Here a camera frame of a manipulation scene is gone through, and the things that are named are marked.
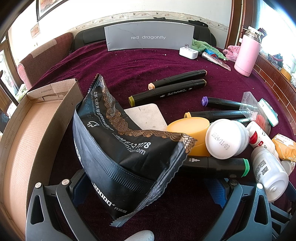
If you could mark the yellow round jar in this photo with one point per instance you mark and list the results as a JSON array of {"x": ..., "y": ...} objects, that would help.
[{"x": 187, "y": 127}]

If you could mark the orange snack packet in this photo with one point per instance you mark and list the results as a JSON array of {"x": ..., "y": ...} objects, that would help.
[{"x": 285, "y": 148}]

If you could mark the black marker yellow cap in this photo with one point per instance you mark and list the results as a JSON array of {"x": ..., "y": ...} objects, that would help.
[{"x": 222, "y": 114}]

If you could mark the red wall notice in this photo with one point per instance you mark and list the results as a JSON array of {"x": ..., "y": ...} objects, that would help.
[{"x": 35, "y": 30}]

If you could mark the black marker purple cap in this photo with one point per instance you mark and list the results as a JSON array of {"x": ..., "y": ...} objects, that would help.
[{"x": 219, "y": 101}]

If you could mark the white plastic bottle grey label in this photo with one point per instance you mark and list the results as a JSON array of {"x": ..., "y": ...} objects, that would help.
[{"x": 268, "y": 171}]

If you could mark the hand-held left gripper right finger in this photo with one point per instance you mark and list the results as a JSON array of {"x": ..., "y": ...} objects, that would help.
[{"x": 217, "y": 192}]

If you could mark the white charger plug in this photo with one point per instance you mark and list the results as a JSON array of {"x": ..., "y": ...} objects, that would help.
[{"x": 188, "y": 53}]

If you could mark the small white container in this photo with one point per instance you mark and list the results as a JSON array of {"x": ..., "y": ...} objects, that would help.
[{"x": 288, "y": 166}]

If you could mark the black marker olive cap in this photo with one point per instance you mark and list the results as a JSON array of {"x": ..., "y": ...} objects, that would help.
[{"x": 166, "y": 91}]

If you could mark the small blue object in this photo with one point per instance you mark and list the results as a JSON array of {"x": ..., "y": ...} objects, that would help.
[{"x": 212, "y": 52}]

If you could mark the silver tube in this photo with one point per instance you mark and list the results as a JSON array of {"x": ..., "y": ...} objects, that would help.
[{"x": 208, "y": 55}]

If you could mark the wooden ledge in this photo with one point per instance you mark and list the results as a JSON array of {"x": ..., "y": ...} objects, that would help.
[{"x": 272, "y": 76}]

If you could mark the cardboard box tray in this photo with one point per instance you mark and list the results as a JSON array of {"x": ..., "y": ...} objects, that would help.
[{"x": 30, "y": 129}]

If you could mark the green cloth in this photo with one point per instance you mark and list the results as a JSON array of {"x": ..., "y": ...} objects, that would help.
[{"x": 201, "y": 45}]

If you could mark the slim white bottle red label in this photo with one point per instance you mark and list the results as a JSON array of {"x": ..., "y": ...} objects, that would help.
[{"x": 259, "y": 136}]

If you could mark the pink fluffy cloth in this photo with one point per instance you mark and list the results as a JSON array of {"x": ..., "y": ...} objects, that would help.
[{"x": 232, "y": 52}]

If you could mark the clear plastic box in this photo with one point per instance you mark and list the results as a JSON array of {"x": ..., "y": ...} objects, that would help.
[{"x": 261, "y": 120}]

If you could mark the framed wall picture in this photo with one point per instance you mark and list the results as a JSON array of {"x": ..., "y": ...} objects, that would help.
[{"x": 50, "y": 9}]

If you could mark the wooden glass door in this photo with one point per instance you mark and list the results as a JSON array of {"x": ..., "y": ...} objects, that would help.
[{"x": 7, "y": 69}]

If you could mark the maroon velvet cloth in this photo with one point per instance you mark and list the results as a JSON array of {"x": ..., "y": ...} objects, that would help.
[{"x": 129, "y": 67}]

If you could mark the green tissue pack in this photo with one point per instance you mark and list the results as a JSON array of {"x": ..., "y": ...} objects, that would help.
[{"x": 269, "y": 111}]

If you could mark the maroon armchair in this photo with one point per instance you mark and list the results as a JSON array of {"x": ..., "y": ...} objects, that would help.
[{"x": 46, "y": 55}]

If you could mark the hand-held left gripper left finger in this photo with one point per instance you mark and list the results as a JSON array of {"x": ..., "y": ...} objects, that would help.
[{"x": 79, "y": 192}]

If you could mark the wide white bottle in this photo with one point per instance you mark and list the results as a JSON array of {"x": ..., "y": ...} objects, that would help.
[{"x": 222, "y": 141}]

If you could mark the pink water bottle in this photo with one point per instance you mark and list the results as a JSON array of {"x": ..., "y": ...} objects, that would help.
[{"x": 246, "y": 55}]

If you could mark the person's left hand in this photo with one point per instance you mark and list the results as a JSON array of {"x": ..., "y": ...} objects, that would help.
[{"x": 141, "y": 236}]

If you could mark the black marker peach cap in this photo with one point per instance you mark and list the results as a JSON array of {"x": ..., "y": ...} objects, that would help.
[{"x": 180, "y": 76}]

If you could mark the black marker green cap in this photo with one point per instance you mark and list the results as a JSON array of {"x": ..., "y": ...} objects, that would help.
[{"x": 219, "y": 165}]

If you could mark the black foil snack packet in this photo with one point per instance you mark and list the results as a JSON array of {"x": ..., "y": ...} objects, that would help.
[{"x": 115, "y": 143}]

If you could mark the grey shoe box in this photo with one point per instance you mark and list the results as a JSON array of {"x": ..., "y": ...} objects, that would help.
[{"x": 148, "y": 37}]

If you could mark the black sofa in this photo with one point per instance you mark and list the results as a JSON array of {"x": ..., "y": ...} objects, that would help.
[{"x": 90, "y": 37}]

